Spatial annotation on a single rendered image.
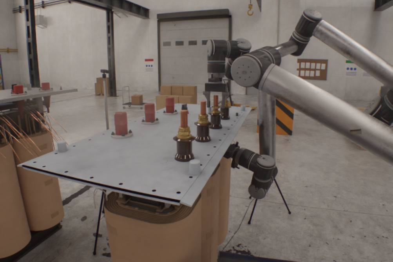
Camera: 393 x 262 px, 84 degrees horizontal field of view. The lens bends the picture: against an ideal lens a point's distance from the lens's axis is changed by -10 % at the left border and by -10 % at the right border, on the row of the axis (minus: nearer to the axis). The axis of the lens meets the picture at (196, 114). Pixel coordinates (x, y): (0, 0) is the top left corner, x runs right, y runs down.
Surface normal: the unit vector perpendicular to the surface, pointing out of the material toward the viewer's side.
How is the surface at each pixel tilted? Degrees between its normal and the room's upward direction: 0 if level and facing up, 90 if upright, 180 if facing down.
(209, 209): 90
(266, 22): 90
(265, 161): 16
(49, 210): 90
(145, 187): 0
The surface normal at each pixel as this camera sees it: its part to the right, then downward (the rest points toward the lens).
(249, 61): -0.50, 0.25
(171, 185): 0.00, -0.98
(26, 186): 0.22, 0.20
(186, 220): 0.79, 0.12
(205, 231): 0.57, 0.17
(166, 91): -0.26, 0.20
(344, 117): -0.40, 0.02
